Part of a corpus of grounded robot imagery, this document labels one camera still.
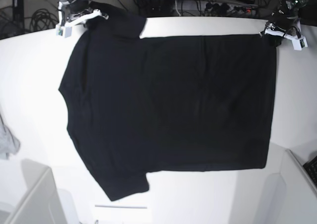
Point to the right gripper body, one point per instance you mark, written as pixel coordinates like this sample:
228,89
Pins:
73,9

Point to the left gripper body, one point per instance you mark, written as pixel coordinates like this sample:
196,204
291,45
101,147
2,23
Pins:
287,22

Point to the black T-shirt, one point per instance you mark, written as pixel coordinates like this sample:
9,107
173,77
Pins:
187,103

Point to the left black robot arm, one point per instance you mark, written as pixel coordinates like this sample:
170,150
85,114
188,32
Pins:
286,5

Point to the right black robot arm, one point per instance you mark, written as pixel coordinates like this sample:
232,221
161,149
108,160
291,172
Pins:
74,12

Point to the white power strip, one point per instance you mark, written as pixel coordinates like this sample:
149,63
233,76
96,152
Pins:
224,8

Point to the black keyboard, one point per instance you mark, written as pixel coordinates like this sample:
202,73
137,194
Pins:
311,169

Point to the grey cloth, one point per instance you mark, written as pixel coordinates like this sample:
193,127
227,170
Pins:
9,144

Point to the white right partition panel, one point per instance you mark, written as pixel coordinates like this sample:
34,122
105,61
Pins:
289,196

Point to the white partition panel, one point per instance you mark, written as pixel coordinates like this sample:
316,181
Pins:
289,196
29,195

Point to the white table slot plate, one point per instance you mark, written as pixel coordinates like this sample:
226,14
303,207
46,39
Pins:
120,207

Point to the white left partition panel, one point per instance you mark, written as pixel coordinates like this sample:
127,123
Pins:
29,195

